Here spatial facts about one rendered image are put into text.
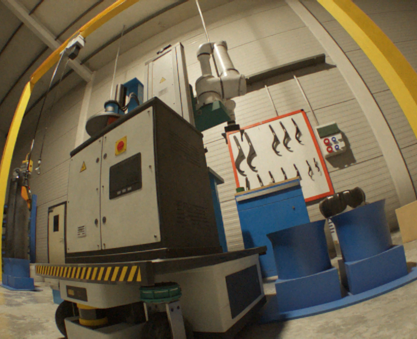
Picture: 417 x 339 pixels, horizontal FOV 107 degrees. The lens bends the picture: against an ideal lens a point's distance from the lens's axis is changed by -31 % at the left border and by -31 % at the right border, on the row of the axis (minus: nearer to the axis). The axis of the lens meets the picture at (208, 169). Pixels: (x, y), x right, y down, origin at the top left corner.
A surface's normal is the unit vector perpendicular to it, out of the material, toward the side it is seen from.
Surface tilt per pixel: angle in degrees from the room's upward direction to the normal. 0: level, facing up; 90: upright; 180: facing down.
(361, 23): 90
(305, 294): 90
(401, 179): 90
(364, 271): 90
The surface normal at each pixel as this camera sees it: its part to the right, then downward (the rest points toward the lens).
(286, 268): -0.82, -0.10
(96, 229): -0.47, -0.27
